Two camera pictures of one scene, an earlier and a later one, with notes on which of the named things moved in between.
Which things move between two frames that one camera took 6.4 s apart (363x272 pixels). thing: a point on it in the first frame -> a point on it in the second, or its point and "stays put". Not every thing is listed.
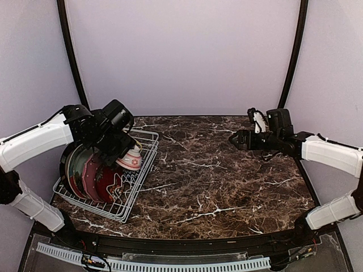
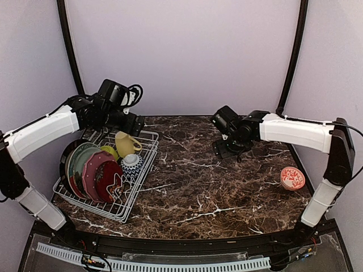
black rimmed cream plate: x=63 y=168 stays put
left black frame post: x=66 y=30 stays put
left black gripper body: x=108 y=142 -> x=126 y=127
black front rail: x=268 y=245 stays put
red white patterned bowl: x=131 y=160 -> x=292 y=178
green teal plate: x=80 y=158 stays put
